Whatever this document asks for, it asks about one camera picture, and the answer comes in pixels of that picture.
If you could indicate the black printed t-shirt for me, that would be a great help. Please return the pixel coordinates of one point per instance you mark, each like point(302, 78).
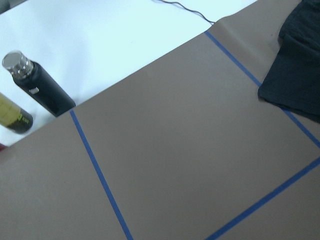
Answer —
point(293, 81)

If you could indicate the brown paper table cover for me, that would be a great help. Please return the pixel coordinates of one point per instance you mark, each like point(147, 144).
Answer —
point(168, 140)

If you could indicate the black steel-capped water bottle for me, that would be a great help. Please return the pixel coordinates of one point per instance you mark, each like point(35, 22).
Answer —
point(33, 79)

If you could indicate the yellow-green labelled bottle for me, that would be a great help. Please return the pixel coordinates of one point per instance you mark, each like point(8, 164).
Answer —
point(13, 117)

